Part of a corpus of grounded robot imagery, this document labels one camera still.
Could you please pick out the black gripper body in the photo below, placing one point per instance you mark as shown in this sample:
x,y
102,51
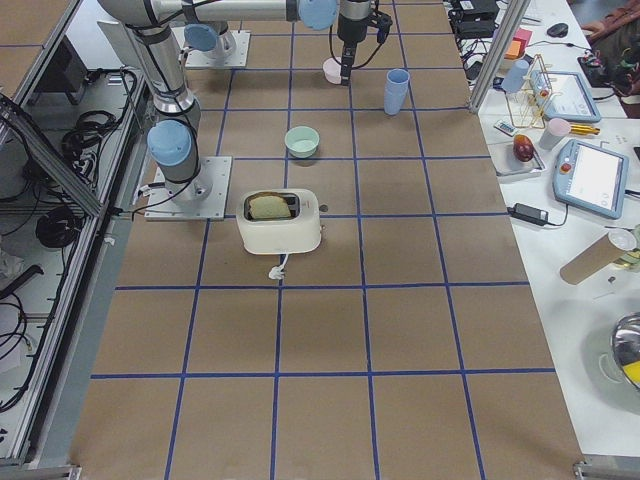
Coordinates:
x,y
351,28

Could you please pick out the blue cup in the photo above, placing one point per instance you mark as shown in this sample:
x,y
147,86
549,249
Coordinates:
x,y
397,78
394,100

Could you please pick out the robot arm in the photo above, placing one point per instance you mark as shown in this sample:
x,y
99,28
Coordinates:
x,y
354,19
162,34

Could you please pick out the pink white bowl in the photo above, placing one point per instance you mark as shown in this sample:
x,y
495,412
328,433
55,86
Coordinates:
x,y
332,71

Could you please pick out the mint green bowl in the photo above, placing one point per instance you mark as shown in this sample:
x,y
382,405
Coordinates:
x,y
302,141

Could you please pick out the toast bread slice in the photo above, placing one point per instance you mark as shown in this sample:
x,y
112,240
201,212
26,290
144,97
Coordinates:
x,y
268,206

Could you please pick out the cream white toaster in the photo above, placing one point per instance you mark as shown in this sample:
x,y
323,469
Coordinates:
x,y
301,233

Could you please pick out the small remote control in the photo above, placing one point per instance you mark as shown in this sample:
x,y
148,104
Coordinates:
x,y
505,127

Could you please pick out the metal tray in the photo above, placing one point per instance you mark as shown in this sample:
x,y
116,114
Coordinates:
x,y
508,167

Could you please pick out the red yellow apple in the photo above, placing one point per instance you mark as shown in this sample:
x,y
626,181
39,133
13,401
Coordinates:
x,y
523,148

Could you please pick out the toaster power plug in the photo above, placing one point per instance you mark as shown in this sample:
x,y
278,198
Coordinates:
x,y
278,272

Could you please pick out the black computer mouse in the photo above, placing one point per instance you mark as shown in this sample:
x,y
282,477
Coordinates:
x,y
558,30

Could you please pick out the teach pendant tablet far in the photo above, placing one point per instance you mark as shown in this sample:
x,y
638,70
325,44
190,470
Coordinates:
x,y
564,95

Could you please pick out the teach pendant tablet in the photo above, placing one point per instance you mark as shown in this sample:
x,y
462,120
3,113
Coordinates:
x,y
564,95
591,178

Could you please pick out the grey cup on desk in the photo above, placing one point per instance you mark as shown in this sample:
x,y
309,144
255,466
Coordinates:
x,y
555,130

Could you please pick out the black power adapter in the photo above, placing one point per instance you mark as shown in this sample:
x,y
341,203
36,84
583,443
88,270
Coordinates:
x,y
528,214

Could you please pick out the teach pendant tablet near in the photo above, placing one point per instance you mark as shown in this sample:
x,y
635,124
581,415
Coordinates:
x,y
591,178

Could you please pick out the cardboard tube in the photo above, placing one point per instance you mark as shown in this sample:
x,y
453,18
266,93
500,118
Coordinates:
x,y
604,251

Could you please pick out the steel mixing bowl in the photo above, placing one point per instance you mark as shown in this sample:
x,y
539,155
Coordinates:
x,y
620,363

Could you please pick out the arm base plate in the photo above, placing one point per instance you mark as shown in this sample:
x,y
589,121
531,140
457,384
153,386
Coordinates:
x,y
209,51
205,198

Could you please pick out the aluminium frame post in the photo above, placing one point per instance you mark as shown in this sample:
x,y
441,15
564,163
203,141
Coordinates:
x,y
508,26

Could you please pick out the gold wire rack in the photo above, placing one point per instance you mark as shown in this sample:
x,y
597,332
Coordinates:
x,y
517,85

